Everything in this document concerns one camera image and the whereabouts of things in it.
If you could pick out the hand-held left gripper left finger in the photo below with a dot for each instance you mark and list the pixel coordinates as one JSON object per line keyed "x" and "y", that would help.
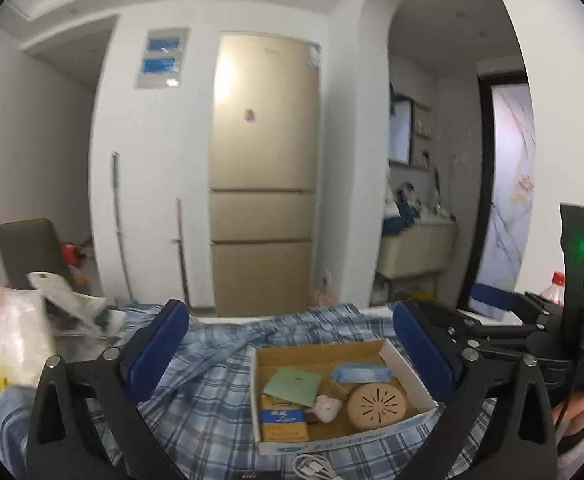
{"x": 157, "y": 355}

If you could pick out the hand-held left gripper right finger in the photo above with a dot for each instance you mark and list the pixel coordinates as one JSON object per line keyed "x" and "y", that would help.
{"x": 421, "y": 355}

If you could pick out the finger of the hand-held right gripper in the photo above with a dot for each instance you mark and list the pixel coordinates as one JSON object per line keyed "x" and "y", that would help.
{"x": 491, "y": 299}
{"x": 511, "y": 340}

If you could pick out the blue wet wipe packet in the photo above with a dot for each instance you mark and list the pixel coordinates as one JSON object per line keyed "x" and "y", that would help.
{"x": 361, "y": 373}

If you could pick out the round beige perforated disc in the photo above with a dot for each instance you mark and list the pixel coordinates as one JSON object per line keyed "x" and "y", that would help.
{"x": 376, "y": 405}

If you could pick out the shallow cardboard box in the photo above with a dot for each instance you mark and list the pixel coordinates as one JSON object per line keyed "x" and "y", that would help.
{"x": 317, "y": 355}

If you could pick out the pink white plush toy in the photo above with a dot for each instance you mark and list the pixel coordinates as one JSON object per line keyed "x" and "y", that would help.
{"x": 328, "y": 407}

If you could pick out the green cloth pouch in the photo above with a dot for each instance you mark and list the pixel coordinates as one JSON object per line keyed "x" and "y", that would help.
{"x": 292, "y": 385}

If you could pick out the blue yellow cigarette pack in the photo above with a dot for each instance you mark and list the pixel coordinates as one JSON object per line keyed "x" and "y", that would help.
{"x": 283, "y": 416}

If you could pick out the person's right hand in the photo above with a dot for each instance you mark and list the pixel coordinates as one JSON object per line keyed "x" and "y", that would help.
{"x": 581, "y": 410}

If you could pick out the red label drink bottle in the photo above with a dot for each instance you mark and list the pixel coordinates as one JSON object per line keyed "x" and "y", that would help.
{"x": 554, "y": 287}

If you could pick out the blue plaid cloth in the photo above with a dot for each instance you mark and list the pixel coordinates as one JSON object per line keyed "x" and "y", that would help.
{"x": 212, "y": 360}

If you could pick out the beige bathroom vanity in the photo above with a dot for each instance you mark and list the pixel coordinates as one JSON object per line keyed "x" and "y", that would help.
{"x": 411, "y": 250}

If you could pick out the black framed door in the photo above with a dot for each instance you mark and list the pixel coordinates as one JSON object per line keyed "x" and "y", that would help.
{"x": 511, "y": 185}

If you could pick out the blue clothes pile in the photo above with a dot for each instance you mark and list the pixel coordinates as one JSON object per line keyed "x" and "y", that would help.
{"x": 401, "y": 215}

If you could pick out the red object on floor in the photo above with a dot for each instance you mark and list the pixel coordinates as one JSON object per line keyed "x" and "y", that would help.
{"x": 69, "y": 255}

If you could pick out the white plastic bag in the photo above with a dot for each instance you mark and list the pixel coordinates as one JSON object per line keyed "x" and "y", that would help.
{"x": 17, "y": 330}

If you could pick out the black flat device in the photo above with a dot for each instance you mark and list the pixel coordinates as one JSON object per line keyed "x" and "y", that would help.
{"x": 252, "y": 475}

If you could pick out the bathroom mirror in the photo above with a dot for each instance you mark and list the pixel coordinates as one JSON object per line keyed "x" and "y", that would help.
{"x": 400, "y": 130}

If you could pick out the gold refrigerator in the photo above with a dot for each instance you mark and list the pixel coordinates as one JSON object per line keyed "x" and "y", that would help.
{"x": 262, "y": 160}

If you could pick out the fridge magnet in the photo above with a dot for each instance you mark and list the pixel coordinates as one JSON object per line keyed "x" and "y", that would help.
{"x": 250, "y": 115}

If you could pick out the bathroom wall shelf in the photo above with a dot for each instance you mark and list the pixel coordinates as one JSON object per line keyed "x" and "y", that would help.
{"x": 424, "y": 130}

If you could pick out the wall panel with blue windows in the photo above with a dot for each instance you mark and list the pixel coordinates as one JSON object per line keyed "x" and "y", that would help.
{"x": 162, "y": 80}

